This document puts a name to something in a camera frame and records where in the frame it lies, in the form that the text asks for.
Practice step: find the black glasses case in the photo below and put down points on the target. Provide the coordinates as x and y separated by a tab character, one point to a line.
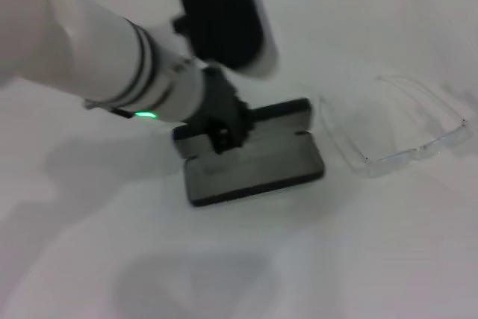
261	169

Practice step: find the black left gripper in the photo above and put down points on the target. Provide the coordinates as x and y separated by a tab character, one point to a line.
224	106

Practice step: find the clear white glasses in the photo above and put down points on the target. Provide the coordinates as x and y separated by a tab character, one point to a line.
392	162

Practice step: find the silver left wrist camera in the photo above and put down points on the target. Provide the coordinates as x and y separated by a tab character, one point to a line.
220	16

